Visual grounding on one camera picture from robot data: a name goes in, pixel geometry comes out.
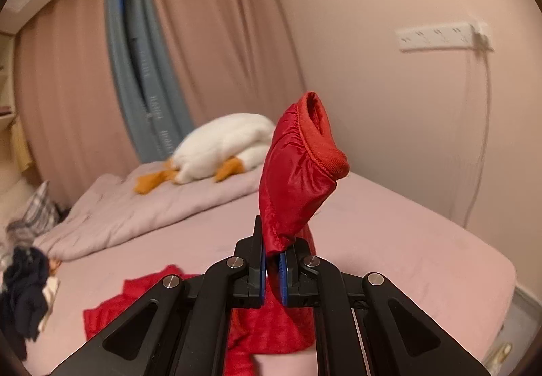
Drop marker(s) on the white wall shelf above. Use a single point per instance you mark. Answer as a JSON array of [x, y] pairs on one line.
[[6, 75]]

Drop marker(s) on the grey plaid cloth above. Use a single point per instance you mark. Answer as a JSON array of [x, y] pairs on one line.
[[21, 232]]

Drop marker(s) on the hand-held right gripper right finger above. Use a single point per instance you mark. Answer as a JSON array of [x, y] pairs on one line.
[[292, 274]]

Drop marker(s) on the cream cloth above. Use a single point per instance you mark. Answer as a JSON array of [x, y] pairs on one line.
[[51, 295]]

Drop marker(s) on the pale yellow object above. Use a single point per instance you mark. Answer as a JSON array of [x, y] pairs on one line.
[[499, 355]]

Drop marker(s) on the blue-grey curtain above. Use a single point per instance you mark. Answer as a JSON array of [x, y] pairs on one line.
[[144, 105]]

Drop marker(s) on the plaid pillow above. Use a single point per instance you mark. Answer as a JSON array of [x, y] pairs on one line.
[[40, 208]]

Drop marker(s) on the white goose plush toy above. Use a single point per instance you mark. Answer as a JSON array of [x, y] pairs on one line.
[[220, 143]]

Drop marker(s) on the yellow tassel hanging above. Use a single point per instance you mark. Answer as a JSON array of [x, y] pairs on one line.
[[21, 147]]

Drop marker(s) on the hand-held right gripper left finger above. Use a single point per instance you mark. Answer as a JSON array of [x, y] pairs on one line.
[[252, 274]]

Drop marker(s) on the white power strip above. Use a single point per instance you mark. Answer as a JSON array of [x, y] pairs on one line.
[[436, 37]]

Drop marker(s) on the navy hooded jacket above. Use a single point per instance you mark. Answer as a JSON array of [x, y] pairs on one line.
[[25, 295]]

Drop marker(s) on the pink curtain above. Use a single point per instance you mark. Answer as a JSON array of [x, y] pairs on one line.
[[63, 84], [220, 41]]

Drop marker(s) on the grey quilt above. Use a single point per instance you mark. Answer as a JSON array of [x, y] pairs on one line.
[[127, 211]]

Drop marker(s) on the red puffer jacket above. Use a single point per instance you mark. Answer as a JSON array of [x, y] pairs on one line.
[[296, 172]]

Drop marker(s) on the bed with pink sheet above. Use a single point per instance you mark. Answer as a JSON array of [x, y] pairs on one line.
[[402, 240]]

